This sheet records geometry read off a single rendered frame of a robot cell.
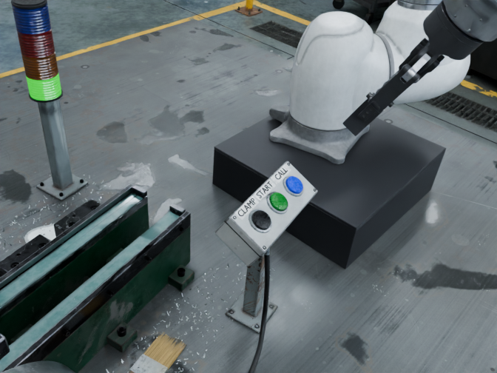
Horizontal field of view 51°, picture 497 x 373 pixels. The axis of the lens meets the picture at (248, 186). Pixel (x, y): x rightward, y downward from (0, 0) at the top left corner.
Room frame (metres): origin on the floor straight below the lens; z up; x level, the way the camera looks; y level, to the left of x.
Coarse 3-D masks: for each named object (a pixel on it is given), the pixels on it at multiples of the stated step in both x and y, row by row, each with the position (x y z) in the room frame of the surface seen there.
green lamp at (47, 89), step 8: (32, 80) 0.88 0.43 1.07; (48, 80) 0.89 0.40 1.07; (56, 80) 0.90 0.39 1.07; (32, 88) 0.88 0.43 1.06; (40, 88) 0.88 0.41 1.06; (48, 88) 0.88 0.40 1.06; (56, 88) 0.90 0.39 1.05; (32, 96) 0.88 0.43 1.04; (40, 96) 0.88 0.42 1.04; (48, 96) 0.88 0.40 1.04; (56, 96) 0.89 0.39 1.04
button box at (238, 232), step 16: (272, 176) 0.64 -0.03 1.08; (288, 176) 0.65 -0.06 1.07; (256, 192) 0.60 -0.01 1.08; (272, 192) 0.61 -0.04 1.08; (288, 192) 0.63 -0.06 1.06; (304, 192) 0.64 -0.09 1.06; (240, 208) 0.56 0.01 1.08; (256, 208) 0.57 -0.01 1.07; (272, 208) 0.58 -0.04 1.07; (288, 208) 0.60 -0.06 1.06; (224, 224) 0.54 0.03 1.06; (240, 224) 0.54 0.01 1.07; (272, 224) 0.56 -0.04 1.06; (288, 224) 0.57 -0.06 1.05; (224, 240) 0.54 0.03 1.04; (240, 240) 0.53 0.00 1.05; (256, 240) 0.52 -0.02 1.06; (272, 240) 0.53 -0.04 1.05; (240, 256) 0.53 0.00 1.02; (256, 256) 0.52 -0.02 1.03
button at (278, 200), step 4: (276, 192) 0.61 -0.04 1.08; (272, 196) 0.60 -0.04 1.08; (276, 196) 0.60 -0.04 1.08; (280, 196) 0.60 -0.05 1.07; (284, 196) 0.61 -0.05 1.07; (272, 200) 0.59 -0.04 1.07; (276, 200) 0.59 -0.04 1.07; (280, 200) 0.60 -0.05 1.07; (284, 200) 0.60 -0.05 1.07; (272, 204) 0.59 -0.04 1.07; (276, 204) 0.59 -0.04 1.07; (280, 204) 0.59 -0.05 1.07; (284, 204) 0.59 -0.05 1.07; (276, 208) 0.58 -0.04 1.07; (280, 208) 0.58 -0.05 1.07; (284, 208) 0.59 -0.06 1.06
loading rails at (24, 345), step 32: (128, 192) 0.76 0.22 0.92; (96, 224) 0.67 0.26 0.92; (128, 224) 0.71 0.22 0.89; (160, 224) 0.69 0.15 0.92; (32, 256) 0.57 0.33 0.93; (64, 256) 0.59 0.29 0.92; (96, 256) 0.64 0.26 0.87; (128, 256) 0.60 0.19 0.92; (160, 256) 0.64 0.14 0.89; (0, 288) 0.51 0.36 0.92; (32, 288) 0.52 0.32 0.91; (64, 288) 0.57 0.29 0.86; (96, 288) 0.53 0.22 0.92; (128, 288) 0.56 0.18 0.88; (160, 288) 0.63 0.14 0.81; (0, 320) 0.47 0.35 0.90; (32, 320) 0.51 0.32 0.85; (64, 320) 0.46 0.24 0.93; (96, 320) 0.50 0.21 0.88; (128, 320) 0.56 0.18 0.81; (32, 352) 0.40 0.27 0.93; (64, 352) 0.44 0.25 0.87; (96, 352) 0.49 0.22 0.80
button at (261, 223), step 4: (256, 212) 0.56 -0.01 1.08; (260, 212) 0.56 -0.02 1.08; (264, 212) 0.56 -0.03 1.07; (252, 216) 0.55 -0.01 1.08; (256, 216) 0.55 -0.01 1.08; (260, 216) 0.55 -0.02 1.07; (264, 216) 0.56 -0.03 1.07; (268, 216) 0.56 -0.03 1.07; (252, 220) 0.55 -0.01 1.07; (256, 220) 0.55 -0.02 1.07; (260, 220) 0.55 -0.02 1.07; (264, 220) 0.55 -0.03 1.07; (268, 220) 0.56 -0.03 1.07; (256, 224) 0.54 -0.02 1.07; (260, 224) 0.54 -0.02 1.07; (264, 224) 0.54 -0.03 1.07; (268, 224) 0.55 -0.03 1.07; (260, 228) 0.54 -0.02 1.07; (264, 228) 0.54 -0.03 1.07
